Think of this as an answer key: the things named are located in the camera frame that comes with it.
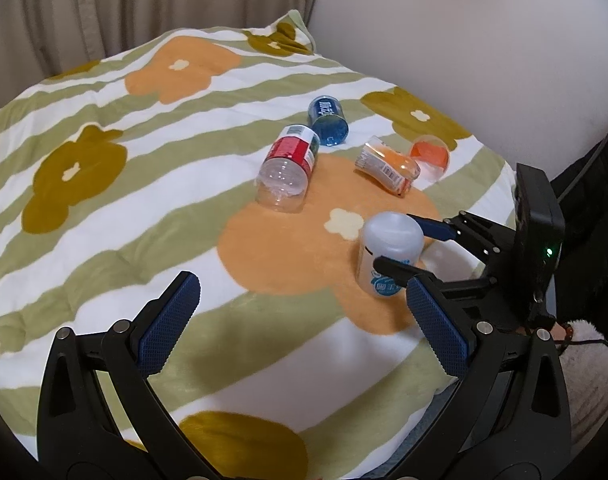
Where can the floral striped blanket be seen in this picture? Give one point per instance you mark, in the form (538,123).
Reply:
(174,185)

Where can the clear bottle red label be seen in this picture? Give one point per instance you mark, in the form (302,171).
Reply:
(291,160)

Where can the beige curtain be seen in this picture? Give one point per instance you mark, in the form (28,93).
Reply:
(84,10)

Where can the dark cloth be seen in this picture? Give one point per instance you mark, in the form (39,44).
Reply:
(594,240)

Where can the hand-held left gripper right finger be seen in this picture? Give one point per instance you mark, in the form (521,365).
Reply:
(436,332)

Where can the person's right forearm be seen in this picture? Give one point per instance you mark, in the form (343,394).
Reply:
(589,375)

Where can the white plastic bottle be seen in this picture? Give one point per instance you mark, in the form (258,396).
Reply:
(386,235)

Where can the blue plastic bottle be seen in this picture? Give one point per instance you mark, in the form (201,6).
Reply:
(328,122)

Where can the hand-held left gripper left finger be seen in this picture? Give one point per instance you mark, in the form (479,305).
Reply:
(171,322)

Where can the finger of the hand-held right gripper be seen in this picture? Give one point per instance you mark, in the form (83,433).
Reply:
(396,266)
(434,227)

